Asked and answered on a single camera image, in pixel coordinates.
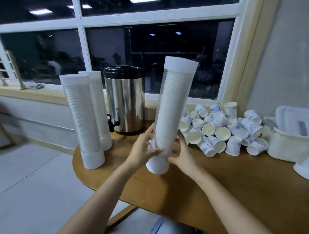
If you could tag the person's left forearm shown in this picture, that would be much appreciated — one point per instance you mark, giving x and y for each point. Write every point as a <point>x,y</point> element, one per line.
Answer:
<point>99,202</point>

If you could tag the person's right forearm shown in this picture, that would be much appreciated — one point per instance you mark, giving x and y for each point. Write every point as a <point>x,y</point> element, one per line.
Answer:
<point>227,205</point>

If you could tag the person's blue jeans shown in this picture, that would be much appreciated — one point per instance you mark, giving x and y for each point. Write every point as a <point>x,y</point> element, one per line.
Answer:
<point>169,226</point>

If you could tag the person's left hand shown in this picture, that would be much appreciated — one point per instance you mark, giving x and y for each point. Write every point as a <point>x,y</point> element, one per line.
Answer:
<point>140,154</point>

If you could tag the wooden table leg frame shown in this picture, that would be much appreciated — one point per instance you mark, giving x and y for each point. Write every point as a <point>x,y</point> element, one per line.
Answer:
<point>120,217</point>

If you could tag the nested stack of paper cups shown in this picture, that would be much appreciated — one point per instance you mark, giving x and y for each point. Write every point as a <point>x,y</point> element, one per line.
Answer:
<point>302,168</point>
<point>83,120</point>
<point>101,115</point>
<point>171,111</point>

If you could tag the stainless steel water dispenser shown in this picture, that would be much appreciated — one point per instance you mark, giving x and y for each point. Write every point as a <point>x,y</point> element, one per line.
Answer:
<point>124,101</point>

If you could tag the translucent plastic box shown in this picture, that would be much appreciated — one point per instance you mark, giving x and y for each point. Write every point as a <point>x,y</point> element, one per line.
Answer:
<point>287,147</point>

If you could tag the pile of paper cups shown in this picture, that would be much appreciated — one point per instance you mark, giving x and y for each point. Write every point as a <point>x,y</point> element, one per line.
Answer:
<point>227,132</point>

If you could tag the white plastic lid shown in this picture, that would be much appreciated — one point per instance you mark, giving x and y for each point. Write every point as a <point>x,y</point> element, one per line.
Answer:
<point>292,120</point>

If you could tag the person's right hand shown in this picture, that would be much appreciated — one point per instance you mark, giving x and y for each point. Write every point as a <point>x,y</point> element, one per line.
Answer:
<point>186,161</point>

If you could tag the white framed window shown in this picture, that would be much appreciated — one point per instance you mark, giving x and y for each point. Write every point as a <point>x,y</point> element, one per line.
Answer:
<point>145,48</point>

